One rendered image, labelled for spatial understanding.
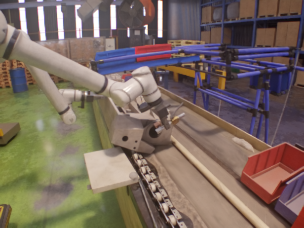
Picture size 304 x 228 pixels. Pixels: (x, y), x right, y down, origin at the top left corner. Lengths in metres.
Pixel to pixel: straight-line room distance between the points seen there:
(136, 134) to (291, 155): 0.84
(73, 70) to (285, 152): 1.13
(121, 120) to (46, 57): 0.48
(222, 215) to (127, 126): 0.61
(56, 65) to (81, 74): 0.11
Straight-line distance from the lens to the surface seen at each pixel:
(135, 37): 7.90
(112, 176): 0.86
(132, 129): 0.94
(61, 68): 0.78
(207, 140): 1.27
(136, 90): 0.80
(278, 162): 1.16
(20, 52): 0.75
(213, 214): 0.79
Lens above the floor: 1.34
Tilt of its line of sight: 21 degrees down
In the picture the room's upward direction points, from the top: straight up
